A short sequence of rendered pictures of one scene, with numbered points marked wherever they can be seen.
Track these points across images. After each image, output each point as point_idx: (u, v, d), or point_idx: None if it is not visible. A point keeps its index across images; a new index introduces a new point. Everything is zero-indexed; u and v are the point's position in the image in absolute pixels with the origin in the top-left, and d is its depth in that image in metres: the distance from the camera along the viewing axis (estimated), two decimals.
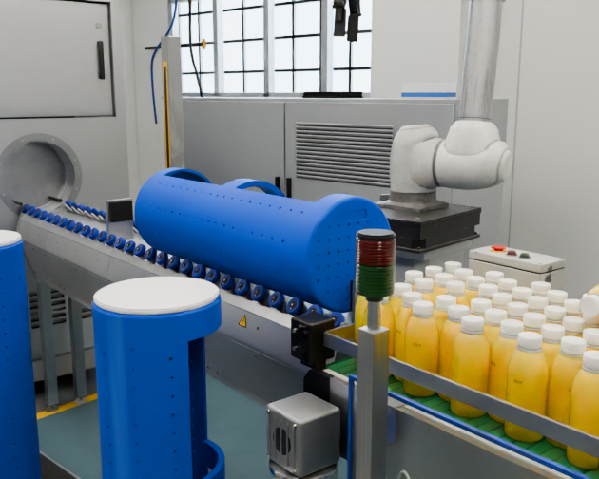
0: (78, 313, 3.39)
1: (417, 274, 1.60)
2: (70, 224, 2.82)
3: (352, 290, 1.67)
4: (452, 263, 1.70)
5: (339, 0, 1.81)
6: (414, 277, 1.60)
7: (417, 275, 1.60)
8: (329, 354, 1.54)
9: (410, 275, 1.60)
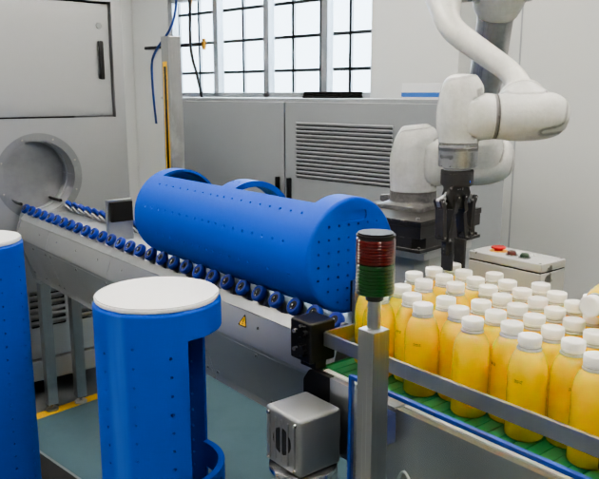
0: (78, 313, 3.39)
1: (417, 274, 1.60)
2: (70, 224, 2.82)
3: (352, 290, 1.67)
4: (452, 263, 1.70)
5: (467, 230, 1.72)
6: (414, 277, 1.60)
7: (417, 276, 1.60)
8: (329, 354, 1.54)
9: (410, 275, 1.60)
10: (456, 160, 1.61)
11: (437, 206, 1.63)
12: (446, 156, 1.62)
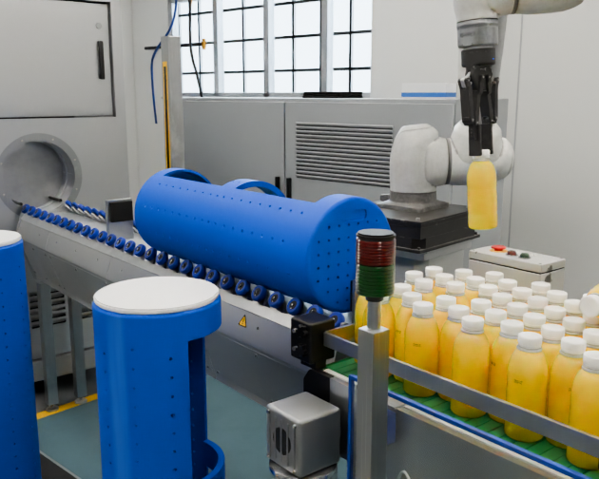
0: (78, 313, 3.39)
1: (417, 274, 1.60)
2: (70, 224, 2.82)
3: (352, 290, 1.67)
4: None
5: None
6: (414, 277, 1.60)
7: (417, 276, 1.60)
8: (329, 354, 1.54)
9: (410, 275, 1.60)
10: (478, 35, 1.55)
11: (462, 86, 1.57)
12: (467, 33, 1.56)
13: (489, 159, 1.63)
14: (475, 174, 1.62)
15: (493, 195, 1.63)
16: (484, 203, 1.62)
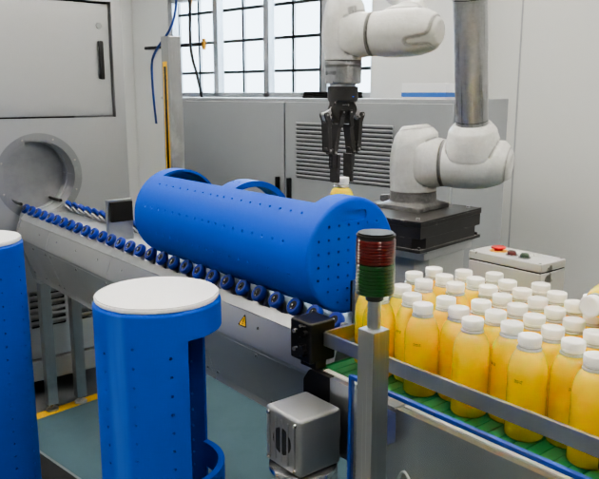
0: (78, 313, 3.39)
1: (417, 274, 1.60)
2: (70, 224, 2.82)
3: (352, 290, 1.67)
4: (340, 177, 1.80)
5: (356, 146, 1.82)
6: (414, 277, 1.60)
7: (417, 276, 1.60)
8: (329, 354, 1.54)
9: (410, 275, 1.60)
10: (338, 75, 1.71)
11: (322, 120, 1.74)
12: (330, 71, 1.72)
13: (347, 185, 1.80)
14: None
15: None
16: None
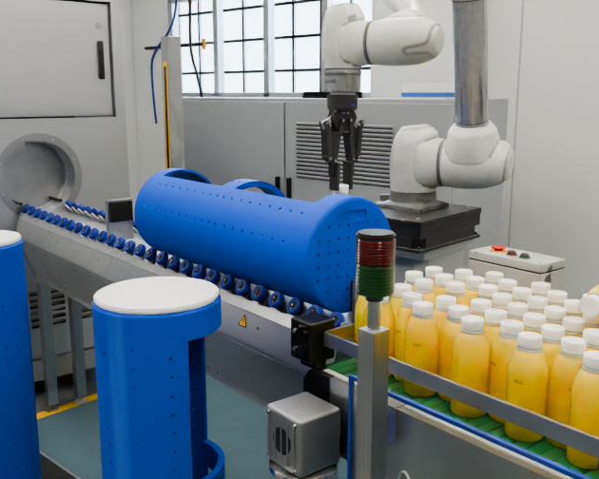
0: (78, 313, 3.39)
1: (417, 274, 1.60)
2: (70, 224, 2.82)
3: (352, 290, 1.67)
4: (340, 184, 1.81)
5: (356, 154, 1.83)
6: (414, 277, 1.60)
7: (417, 276, 1.60)
8: (329, 354, 1.54)
9: (410, 275, 1.60)
10: (338, 84, 1.72)
11: (322, 128, 1.74)
12: (329, 80, 1.73)
13: (346, 193, 1.80)
14: None
15: None
16: None
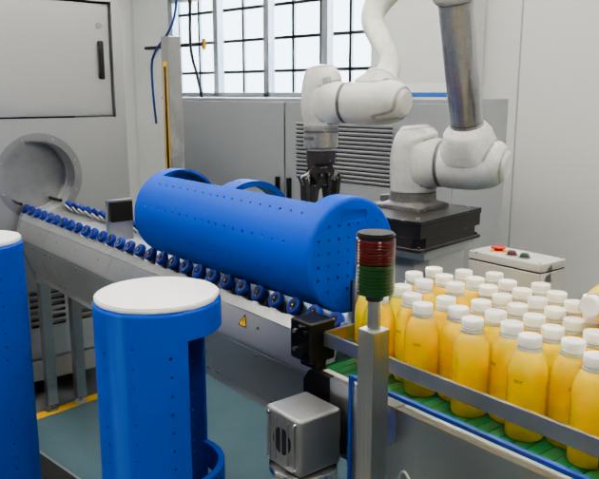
0: (78, 313, 3.39)
1: (417, 274, 1.60)
2: (70, 224, 2.82)
3: (352, 290, 1.67)
4: None
5: None
6: (414, 277, 1.60)
7: (417, 276, 1.60)
8: (329, 354, 1.54)
9: (410, 275, 1.60)
10: (317, 141, 1.80)
11: (301, 182, 1.83)
12: (308, 138, 1.82)
13: None
14: None
15: None
16: None
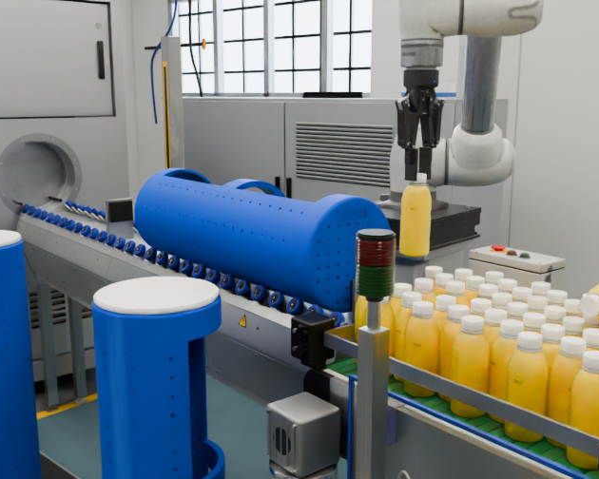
0: (78, 313, 3.39)
1: (421, 174, 1.55)
2: (70, 224, 2.82)
3: (352, 290, 1.67)
4: None
5: (433, 139, 1.59)
6: (417, 177, 1.55)
7: (421, 176, 1.55)
8: (329, 354, 1.54)
9: None
10: (419, 56, 1.48)
11: (399, 108, 1.51)
12: (408, 52, 1.49)
13: None
14: None
15: None
16: None
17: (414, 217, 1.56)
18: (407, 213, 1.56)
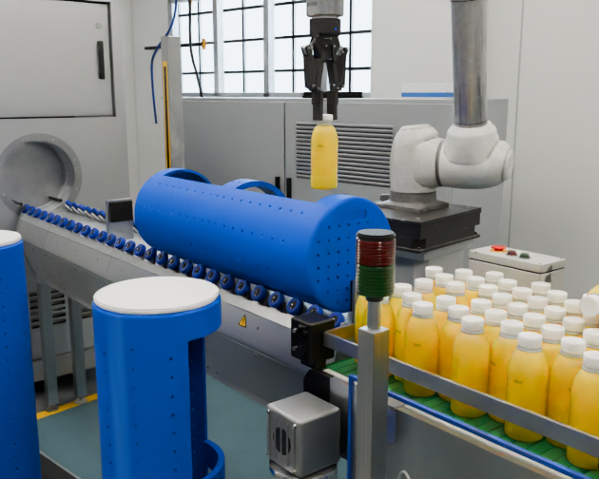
0: (78, 313, 3.39)
1: (327, 114, 1.72)
2: (70, 224, 2.82)
3: (352, 290, 1.67)
4: None
5: (339, 84, 1.76)
6: (323, 117, 1.72)
7: (327, 116, 1.72)
8: (329, 354, 1.54)
9: None
10: (320, 6, 1.64)
11: (304, 53, 1.67)
12: (311, 3, 1.66)
13: None
14: None
15: None
16: None
17: (320, 153, 1.72)
18: (315, 149, 1.73)
